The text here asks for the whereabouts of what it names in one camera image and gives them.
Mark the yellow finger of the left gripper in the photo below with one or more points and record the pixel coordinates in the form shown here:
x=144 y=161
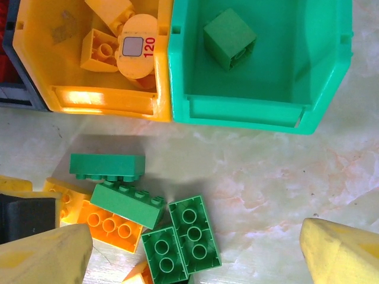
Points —
x=29 y=195
x=14 y=183

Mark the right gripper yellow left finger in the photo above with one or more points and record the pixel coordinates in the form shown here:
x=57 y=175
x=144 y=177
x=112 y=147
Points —
x=44 y=260

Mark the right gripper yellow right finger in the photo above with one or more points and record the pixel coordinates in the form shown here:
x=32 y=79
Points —
x=340 y=254

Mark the yellow long lego brick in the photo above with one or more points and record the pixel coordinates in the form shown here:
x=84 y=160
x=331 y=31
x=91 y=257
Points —
x=89 y=230

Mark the green long lego brick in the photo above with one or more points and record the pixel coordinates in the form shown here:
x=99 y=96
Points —
x=207 y=230
x=124 y=204
x=106 y=164

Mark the black plastic bin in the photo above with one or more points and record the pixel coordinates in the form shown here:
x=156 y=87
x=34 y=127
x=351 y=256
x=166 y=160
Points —
x=17 y=94

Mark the small yellow lego piece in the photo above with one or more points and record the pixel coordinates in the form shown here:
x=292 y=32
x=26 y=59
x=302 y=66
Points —
x=137 y=275

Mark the green short lego brick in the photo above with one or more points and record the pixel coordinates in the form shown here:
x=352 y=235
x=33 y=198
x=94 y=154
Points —
x=151 y=254

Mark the red lego brick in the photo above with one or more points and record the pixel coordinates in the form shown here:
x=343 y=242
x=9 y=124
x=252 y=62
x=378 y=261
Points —
x=6 y=68

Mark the yellow plastic bin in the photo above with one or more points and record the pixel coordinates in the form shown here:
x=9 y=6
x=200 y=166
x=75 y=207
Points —
x=103 y=100

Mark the yellow square lego brick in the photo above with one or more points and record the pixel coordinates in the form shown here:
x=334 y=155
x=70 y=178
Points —
x=94 y=59

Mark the green plastic bin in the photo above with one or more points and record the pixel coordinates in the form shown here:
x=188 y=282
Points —
x=266 y=88

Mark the yellow sloped lego brick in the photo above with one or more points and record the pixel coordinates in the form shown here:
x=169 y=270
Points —
x=109 y=9

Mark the round yellow piece printed 120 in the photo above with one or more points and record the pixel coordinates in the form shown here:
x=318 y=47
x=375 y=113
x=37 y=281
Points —
x=139 y=26

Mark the green square lego brick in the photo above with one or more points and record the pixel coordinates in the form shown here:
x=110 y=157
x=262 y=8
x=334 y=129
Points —
x=225 y=32

